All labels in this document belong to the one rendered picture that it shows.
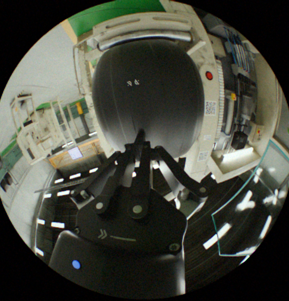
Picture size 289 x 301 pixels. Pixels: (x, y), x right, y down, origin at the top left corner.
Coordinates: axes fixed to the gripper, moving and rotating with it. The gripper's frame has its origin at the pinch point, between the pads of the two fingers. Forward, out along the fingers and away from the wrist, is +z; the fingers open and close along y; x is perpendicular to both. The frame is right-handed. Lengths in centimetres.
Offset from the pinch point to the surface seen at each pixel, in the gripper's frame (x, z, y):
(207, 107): 5.4, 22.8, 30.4
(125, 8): 132, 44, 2
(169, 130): 1.2, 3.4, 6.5
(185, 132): 0.3, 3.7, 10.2
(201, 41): 30.7, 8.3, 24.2
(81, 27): 132, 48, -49
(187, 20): 42.7, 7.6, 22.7
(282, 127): 5, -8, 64
